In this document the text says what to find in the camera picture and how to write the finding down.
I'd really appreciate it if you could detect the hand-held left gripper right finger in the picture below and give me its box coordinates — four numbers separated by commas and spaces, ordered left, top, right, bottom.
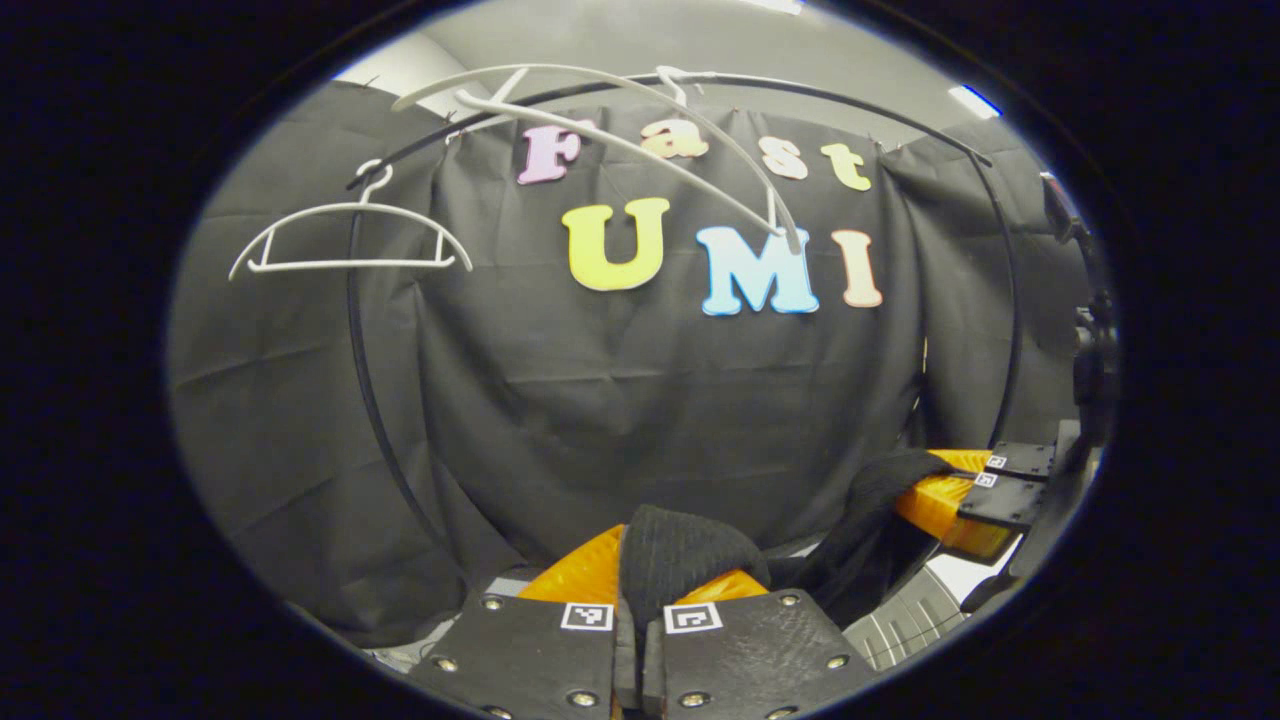
640, 568, 879, 720

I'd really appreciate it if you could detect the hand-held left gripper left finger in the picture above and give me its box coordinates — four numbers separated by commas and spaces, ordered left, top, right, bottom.
408, 523, 626, 720

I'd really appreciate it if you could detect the black knit garment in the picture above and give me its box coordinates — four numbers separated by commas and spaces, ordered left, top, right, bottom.
618, 448, 958, 641

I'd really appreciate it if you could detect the grey ribbed laundry hamper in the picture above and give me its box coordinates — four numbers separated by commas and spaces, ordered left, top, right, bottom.
843, 568, 969, 673

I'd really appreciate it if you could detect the black metal clothes rack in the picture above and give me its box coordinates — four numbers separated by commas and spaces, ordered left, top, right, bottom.
345, 72, 1027, 581

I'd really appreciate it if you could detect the white plastic clothes hanger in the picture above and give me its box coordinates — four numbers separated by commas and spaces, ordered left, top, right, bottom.
390, 62, 803, 257
228, 158, 475, 283

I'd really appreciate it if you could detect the black backdrop cloth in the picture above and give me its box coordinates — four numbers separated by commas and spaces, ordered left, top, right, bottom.
168, 80, 1096, 651

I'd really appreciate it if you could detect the small ceiling lamp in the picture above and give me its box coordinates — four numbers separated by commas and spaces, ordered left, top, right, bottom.
948, 84, 1003, 120

